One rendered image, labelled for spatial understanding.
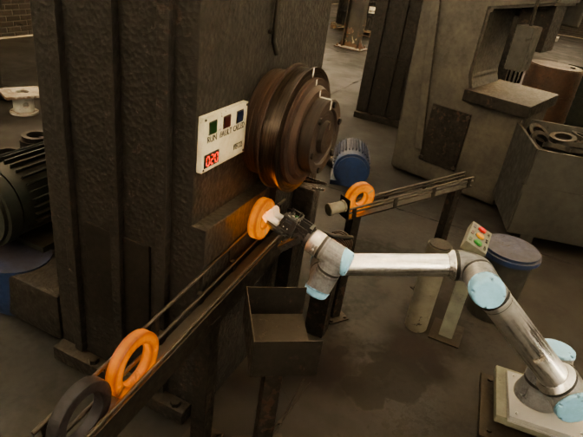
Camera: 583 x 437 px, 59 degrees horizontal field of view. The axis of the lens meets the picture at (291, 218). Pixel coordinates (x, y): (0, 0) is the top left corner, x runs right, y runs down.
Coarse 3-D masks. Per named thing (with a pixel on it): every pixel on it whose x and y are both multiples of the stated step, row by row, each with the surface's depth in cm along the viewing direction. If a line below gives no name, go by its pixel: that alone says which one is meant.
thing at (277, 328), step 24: (264, 288) 171; (288, 288) 172; (264, 312) 176; (288, 312) 177; (264, 336) 167; (288, 336) 169; (264, 360) 151; (288, 360) 153; (312, 360) 154; (264, 384) 173; (264, 408) 179; (264, 432) 185
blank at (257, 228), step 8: (264, 200) 186; (272, 200) 191; (256, 208) 184; (264, 208) 186; (256, 216) 183; (248, 224) 184; (256, 224) 183; (264, 224) 193; (248, 232) 186; (256, 232) 186; (264, 232) 192
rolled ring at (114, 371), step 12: (132, 336) 136; (144, 336) 138; (156, 336) 145; (120, 348) 133; (132, 348) 134; (144, 348) 145; (156, 348) 147; (120, 360) 131; (144, 360) 146; (108, 372) 132; (120, 372) 132; (144, 372) 145; (120, 384) 134; (132, 384) 141; (120, 396) 136
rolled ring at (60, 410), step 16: (80, 384) 122; (96, 384) 126; (64, 400) 119; (80, 400) 121; (96, 400) 131; (64, 416) 117; (96, 416) 131; (48, 432) 117; (64, 432) 119; (80, 432) 128
